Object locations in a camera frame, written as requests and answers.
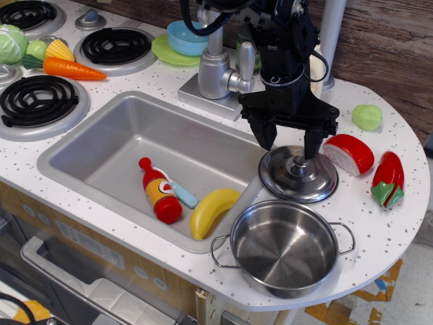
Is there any red toy ketchup bottle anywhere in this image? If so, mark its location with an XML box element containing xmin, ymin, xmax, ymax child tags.
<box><xmin>139</xmin><ymin>157</ymin><xmax>183</xmax><ymax>224</ymax></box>

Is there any silver toy faucet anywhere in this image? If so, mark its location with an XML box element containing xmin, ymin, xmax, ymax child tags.
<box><xmin>177</xmin><ymin>0</ymin><xmax>256</xmax><ymax>121</ymax></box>

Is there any grey vertical pole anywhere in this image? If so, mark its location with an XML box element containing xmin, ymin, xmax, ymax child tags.
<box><xmin>319</xmin><ymin>0</ymin><xmax>346</xmax><ymax>90</ymax></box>

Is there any yellow object bottom left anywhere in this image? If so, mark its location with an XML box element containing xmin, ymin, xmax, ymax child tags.
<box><xmin>14</xmin><ymin>300</ymin><xmax>51</xmax><ymax>324</ymax></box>

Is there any yellow toy corn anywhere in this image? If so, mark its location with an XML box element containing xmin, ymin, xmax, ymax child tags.
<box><xmin>45</xmin><ymin>39</ymin><xmax>75</xmax><ymax>62</ymax></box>

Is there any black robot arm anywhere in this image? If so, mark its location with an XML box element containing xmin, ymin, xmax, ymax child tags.
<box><xmin>180</xmin><ymin>1</ymin><xmax>339</xmax><ymax>159</ymax></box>

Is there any black burner coil front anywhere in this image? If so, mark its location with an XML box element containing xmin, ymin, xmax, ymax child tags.
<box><xmin>1</xmin><ymin>76</ymin><xmax>80</xmax><ymax>127</ymax></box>

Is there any toy oven door handle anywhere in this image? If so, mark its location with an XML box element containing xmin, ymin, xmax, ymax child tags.
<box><xmin>21</xmin><ymin>236</ymin><xmax>194</xmax><ymax>324</ymax></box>

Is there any steel pot with handles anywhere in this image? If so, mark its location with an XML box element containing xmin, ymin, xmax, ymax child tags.
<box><xmin>220</xmin><ymin>200</ymin><xmax>356</xmax><ymax>299</ymax></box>

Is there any cream toy detergent bottle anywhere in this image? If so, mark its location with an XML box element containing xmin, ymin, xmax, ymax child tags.
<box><xmin>310</xmin><ymin>55</ymin><xmax>326</xmax><ymax>99</ymax></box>

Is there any green plastic plate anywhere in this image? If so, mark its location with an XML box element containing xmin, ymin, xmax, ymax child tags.
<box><xmin>152</xmin><ymin>34</ymin><xmax>200</xmax><ymax>66</ymax></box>

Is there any red toy chili pepper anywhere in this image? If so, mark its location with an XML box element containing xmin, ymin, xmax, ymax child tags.
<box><xmin>371</xmin><ymin>151</ymin><xmax>405</xmax><ymax>208</ymax></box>

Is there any grey stove knob left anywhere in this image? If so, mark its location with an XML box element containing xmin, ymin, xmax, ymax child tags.
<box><xmin>0</xmin><ymin>64</ymin><xmax>22</xmax><ymax>88</ymax></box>

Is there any light green toy ball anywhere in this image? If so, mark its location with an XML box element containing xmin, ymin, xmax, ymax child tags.
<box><xmin>26</xmin><ymin>40</ymin><xmax>48</xmax><ymax>60</ymax></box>

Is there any blue toy knife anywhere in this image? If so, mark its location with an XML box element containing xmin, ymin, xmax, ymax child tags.
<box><xmin>169</xmin><ymin>180</ymin><xmax>199</xmax><ymax>209</ymax></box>

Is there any orange toy carrot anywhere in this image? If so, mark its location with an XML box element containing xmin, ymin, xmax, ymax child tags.
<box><xmin>22</xmin><ymin>55</ymin><xmax>107</xmax><ymax>81</ymax></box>

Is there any grey stove knob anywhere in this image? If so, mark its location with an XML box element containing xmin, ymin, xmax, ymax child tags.
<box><xmin>74</xmin><ymin>9</ymin><xmax>107</xmax><ymax>31</ymax></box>
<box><xmin>0</xmin><ymin>64</ymin><xmax>22</xmax><ymax>88</ymax></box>

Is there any black burner coil rear right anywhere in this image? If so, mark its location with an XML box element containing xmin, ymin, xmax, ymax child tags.
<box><xmin>81</xmin><ymin>28</ymin><xmax>151</xmax><ymax>65</ymax></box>

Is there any grey toy sink basin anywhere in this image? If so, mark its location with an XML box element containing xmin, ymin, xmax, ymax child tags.
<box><xmin>37</xmin><ymin>91</ymin><xmax>265</xmax><ymax>253</ymax></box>

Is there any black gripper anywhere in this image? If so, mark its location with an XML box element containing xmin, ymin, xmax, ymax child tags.
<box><xmin>238</xmin><ymin>85</ymin><xmax>339</xmax><ymax>160</ymax></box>

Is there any blue plastic bowl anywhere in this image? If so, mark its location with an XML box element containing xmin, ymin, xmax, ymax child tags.
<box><xmin>167</xmin><ymin>20</ymin><xmax>208</xmax><ymax>56</ymax></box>

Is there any yellow toy banana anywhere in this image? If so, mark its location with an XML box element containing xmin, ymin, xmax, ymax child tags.
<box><xmin>189</xmin><ymin>188</ymin><xmax>241</xmax><ymax>240</ymax></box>

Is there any dark green toy can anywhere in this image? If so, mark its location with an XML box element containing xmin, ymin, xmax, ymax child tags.
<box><xmin>236</xmin><ymin>24</ymin><xmax>261</xmax><ymax>75</ymax></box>

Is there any steel pot lid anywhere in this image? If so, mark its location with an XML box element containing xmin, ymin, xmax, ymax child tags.
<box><xmin>258</xmin><ymin>146</ymin><xmax>339</xmax><ymax>204</ymax></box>

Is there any green toy cabbage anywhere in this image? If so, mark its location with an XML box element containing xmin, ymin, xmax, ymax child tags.
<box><xmin>1</xmin><ymin>24</ymin><xmax>29</xmax><ymax>64</ymax></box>

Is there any light green toy lettuce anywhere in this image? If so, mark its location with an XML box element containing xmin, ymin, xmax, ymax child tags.
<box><xmin>351</xmin><ymin>104</ymin><xmax>383</xmax><ymax>131</ymax></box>

